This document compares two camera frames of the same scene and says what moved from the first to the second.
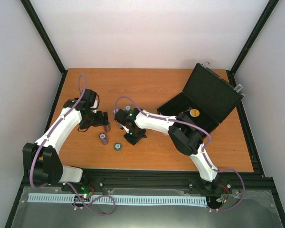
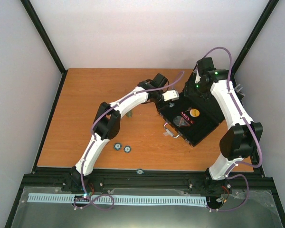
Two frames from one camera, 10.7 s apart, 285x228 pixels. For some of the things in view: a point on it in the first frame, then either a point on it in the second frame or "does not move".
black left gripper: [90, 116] -> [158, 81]
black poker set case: [206, 99] does not move
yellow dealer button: [194, 112] does not move
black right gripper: [134, 141] -> [206, 94]
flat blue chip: [118, 146] does not move
